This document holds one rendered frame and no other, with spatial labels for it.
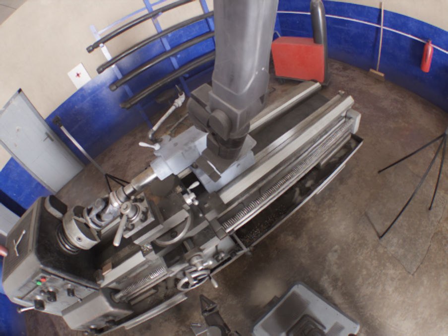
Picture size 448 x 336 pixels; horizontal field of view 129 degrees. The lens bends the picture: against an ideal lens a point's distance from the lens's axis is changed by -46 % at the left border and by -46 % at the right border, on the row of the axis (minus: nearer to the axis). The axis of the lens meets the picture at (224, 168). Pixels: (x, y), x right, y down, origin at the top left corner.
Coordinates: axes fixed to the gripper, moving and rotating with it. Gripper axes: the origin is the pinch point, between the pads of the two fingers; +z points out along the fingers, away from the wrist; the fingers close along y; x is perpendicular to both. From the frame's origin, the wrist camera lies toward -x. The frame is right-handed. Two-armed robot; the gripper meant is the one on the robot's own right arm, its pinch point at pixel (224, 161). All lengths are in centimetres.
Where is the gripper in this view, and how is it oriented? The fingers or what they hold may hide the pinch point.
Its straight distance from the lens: 52.6
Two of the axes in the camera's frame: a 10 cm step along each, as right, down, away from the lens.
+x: 7.1, 6.9, -1.6
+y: -7.0, 6.5, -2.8
